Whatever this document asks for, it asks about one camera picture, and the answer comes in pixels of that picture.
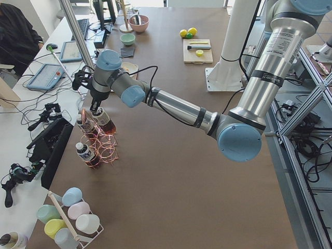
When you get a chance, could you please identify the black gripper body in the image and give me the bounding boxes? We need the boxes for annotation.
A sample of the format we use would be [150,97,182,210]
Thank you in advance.
[72,70,110,102]

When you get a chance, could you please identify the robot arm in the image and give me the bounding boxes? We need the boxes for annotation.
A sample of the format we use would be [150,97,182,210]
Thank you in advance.
[73,1,331,162]

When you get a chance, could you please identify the cream serving tray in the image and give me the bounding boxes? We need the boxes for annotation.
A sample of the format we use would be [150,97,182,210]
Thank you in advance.
[120,62,140,81]

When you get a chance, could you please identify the blue teach pendant tablet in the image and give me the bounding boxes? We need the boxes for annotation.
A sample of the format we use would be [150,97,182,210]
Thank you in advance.
[26,64,64,90]

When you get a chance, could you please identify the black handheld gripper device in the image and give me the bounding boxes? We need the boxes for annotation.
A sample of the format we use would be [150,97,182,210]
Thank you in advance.
[28,103,63,131]

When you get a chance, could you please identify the metal rod green tip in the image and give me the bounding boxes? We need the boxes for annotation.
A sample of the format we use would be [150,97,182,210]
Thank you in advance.
[46,45,85,100]

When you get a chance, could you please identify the white round plate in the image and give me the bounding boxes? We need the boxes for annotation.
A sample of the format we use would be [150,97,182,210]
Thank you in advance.
[121,62,137,75]

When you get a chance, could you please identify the grey folded cloth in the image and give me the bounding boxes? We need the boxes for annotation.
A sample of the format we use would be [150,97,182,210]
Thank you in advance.
[120,47,135,58]

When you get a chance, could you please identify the black keyboard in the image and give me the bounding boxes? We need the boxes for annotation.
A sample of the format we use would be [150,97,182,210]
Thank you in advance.
[77,19,89,40]

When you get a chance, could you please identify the mint green bowl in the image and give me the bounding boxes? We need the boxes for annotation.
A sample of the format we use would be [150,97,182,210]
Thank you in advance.
[120,33,136,46]

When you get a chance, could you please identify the black open electronics box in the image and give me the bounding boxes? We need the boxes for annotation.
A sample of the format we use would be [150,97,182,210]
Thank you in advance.
[26,118,73,189]

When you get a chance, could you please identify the wooden glass drying stand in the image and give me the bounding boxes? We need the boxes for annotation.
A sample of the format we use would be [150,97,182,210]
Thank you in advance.
[116,0,133,33]

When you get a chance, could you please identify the seated person in black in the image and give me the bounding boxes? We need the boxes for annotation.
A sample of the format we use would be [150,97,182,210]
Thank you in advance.
[1,3,44,77]

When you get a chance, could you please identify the steel ice scoop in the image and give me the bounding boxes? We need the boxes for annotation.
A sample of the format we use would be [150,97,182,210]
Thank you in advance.
[132,14,142,25]

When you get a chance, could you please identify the pink bowl of ice cubes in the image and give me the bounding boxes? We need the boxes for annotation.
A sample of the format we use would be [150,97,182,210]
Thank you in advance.
[128,14,149,33]

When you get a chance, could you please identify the light blue cup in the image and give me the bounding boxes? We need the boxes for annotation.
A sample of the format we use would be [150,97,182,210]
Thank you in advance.
[62,187,82,206]

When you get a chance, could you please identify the wooden cutting board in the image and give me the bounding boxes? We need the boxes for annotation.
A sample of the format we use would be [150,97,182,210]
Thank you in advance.
[183,39,213,64]

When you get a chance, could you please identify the steel muddler with black tip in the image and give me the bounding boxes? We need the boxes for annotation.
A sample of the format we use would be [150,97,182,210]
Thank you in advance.
[187,45,211,50]

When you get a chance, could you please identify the pink cup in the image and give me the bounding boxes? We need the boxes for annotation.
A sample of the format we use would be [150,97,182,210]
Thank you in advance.
[67,201,90,220]

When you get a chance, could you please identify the yellow plastic knife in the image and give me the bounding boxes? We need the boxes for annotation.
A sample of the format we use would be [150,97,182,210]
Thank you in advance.
[189,41,209,44]

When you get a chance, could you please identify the half lemon slice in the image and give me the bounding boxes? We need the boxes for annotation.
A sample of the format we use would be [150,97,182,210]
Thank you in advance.
[196,50,204,57]

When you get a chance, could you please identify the green lime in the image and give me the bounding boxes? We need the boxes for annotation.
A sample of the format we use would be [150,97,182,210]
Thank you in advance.
[185,33,193,39]

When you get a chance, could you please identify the whole yellow lemon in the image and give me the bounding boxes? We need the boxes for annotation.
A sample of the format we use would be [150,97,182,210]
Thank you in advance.
[188,27,197,36]

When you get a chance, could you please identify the mint green cup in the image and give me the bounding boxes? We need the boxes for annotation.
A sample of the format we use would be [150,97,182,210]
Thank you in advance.
[36,204,61,224]

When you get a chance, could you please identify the white cup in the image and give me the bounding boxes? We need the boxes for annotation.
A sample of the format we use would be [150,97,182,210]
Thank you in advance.
[75,214,100,234]

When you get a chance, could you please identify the yellow cup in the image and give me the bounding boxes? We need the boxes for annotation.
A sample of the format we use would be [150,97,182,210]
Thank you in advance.
[44,218,67,239]

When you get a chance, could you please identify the grey blue cup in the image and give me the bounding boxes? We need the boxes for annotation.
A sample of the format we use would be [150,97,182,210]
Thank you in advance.
[54,228,79,249]

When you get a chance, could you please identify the copper wire bottle rack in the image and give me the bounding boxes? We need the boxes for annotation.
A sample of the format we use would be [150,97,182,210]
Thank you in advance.
[76,108,119,166]

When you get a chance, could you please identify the aluminium frame post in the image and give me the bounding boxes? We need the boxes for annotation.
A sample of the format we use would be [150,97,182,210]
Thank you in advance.
[59,0,94,69]

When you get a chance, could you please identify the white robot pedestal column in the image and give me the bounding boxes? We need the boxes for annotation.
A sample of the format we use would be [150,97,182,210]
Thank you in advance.
[205,0,260,92]

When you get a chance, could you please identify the white wire cup rack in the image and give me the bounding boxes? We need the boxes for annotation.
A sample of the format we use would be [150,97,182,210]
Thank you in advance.
[48,191,104,248]

